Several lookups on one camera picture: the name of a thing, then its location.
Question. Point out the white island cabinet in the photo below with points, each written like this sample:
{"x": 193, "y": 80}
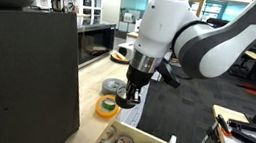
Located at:
{"x": 126, "y": 49}

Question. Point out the grey duct tape roll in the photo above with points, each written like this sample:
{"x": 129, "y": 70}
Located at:
{"x": 109, "y": 85}

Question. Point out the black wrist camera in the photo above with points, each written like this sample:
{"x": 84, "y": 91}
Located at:
{"x": 168, "y": 74}

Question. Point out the wooden door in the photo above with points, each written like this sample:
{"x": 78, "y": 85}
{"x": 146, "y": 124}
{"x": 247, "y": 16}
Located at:
{"x": 196, "y": 7}

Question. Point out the slice of toast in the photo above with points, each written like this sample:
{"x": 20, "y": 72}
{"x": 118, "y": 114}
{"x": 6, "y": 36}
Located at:
{"x": 121, "y": 56}

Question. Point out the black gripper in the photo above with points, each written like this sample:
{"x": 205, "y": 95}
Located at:
{"x": 138, "y": 76}

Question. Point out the wooden top desk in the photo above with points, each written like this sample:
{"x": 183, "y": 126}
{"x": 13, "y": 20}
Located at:
{"x": 254, "y": 55}

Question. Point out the black office chair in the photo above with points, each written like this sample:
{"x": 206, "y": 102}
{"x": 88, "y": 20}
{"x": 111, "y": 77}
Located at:
{"x": 241, "y": 65}

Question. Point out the wooden drawer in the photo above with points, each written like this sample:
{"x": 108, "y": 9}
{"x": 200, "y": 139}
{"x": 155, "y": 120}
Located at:
{"x": 139, "y": 133}

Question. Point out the black orange clamp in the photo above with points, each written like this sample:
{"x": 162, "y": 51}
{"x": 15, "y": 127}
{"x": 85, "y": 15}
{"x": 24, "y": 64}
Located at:
{"x": 223, "y": 123}

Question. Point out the orange tape roll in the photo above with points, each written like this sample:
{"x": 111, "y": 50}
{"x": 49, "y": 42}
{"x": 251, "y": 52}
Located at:
{"x": 106, "y": 114}

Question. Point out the black microwave oven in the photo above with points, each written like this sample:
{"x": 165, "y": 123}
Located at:
{"x": 95, "y": 43}

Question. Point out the dark round plate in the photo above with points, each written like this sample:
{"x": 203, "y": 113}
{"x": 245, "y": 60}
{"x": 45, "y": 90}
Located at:
{"x": 116, "y": 60}

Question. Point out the silver duct tape roll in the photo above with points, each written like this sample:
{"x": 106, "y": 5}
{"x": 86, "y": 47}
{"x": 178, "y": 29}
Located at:
{"x": 107, "y": 142}

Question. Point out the black coffee maker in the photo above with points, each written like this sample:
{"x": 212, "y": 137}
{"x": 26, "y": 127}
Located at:
{"x": 57, "y": 3}

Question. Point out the small green tape roll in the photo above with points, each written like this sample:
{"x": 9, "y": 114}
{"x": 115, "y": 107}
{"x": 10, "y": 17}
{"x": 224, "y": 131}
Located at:
{"x": 108, "y": 106}

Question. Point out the white printer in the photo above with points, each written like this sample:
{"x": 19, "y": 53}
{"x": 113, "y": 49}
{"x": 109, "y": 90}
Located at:
{"x": 128, "y": 17}

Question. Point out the large black box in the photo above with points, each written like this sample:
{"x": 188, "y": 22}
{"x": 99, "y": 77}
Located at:
{"x": 15, "y": 82}

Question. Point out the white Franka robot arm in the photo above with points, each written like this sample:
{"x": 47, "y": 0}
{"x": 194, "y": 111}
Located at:
{"x": 161, "y": 22}

